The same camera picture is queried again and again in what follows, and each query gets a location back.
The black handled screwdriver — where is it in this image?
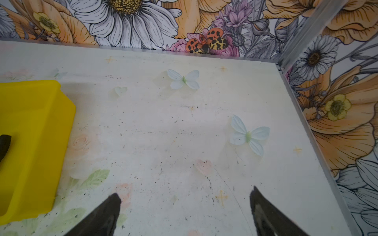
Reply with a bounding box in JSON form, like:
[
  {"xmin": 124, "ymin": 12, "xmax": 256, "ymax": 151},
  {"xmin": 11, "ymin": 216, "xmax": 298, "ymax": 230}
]
[{"xmin": 0, "ymin": 134, "xmax": 11, "ymax": 162}]

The right aluminium corner post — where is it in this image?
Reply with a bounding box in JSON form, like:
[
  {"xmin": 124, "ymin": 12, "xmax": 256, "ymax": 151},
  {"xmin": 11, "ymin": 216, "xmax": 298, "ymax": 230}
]
[{"xmin": 278, "ymin": 1, "xmax": 347, "ymax": 74}]

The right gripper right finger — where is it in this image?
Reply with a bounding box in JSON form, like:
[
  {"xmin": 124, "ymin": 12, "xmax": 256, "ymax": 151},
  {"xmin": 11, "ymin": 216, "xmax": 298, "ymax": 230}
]
[{"xmin": 250, "ymin": 187, "xmax": 307, "ymax": 236}]

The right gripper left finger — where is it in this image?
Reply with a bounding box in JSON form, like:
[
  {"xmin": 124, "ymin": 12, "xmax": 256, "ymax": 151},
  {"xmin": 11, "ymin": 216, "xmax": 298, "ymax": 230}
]
[{"xmin": 65, "ymin": 193, "xmax": 121, "ymax": 236}]

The yellow plastic bin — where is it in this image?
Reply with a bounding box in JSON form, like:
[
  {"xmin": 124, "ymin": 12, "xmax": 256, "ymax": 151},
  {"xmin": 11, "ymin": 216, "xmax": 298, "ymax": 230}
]
[{"xmin": 1, "ymin": 80, "xmax": 76, "ymax": 225}]

